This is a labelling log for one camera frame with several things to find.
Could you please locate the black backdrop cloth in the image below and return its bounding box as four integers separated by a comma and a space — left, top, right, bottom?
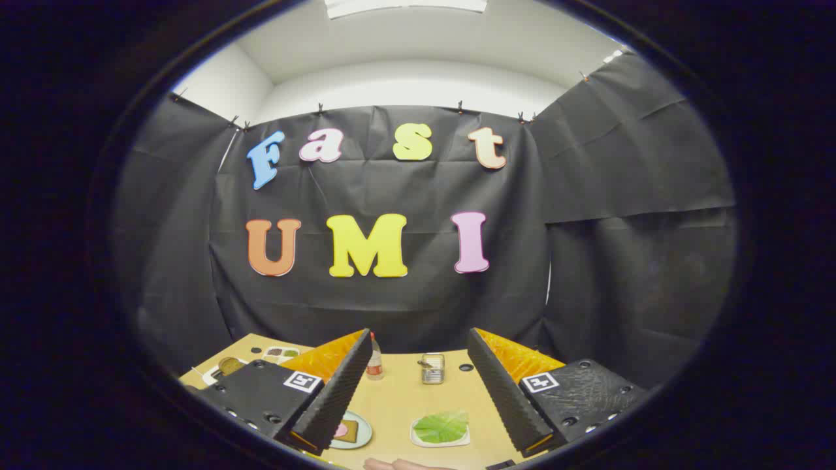
114, 52, 739, 392

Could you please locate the metal wire utensil basket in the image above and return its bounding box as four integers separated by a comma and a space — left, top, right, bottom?
418, 353, 446, 385

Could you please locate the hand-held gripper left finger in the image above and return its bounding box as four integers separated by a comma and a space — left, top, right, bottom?
193, 328, 373, 456

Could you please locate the pale green plate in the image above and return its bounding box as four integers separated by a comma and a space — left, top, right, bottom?
329, 410, 373, 450

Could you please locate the clear plastic bottle red cap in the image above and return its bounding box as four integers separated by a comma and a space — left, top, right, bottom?
366, 332, 385, 381

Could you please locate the small white plate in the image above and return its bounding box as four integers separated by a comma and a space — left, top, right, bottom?
410, 411, 472, 448

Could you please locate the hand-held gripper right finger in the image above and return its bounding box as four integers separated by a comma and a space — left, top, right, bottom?
466, 328, 649, 458

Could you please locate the white toaster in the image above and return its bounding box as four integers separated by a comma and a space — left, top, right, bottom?
201, 357, 249, 387

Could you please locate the green lettuce leaf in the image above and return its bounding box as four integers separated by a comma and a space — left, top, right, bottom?
413, 411, 470, 445

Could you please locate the ceiling light panel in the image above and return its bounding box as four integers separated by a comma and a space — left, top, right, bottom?
325, 0, 489, 20

